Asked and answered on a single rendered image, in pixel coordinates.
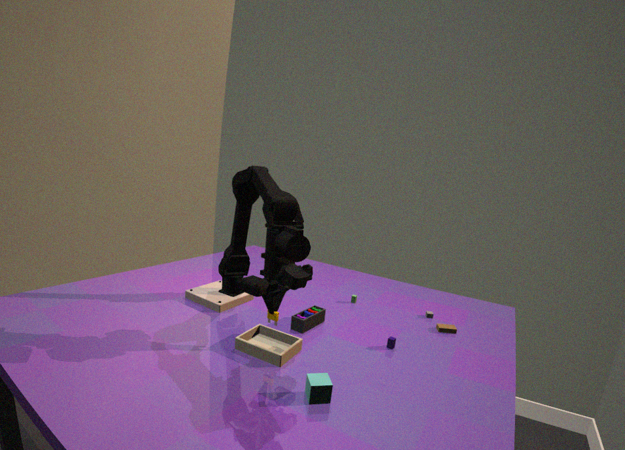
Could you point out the small teal cube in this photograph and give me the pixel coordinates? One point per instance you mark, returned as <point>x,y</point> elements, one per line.
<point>318,388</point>

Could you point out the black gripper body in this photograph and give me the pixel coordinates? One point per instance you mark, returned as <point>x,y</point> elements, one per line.
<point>257,286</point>

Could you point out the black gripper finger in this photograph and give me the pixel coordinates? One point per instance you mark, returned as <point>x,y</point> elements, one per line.
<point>270,300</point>
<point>280,296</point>

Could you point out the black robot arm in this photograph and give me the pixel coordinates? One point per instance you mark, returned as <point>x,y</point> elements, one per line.
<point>283,236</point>

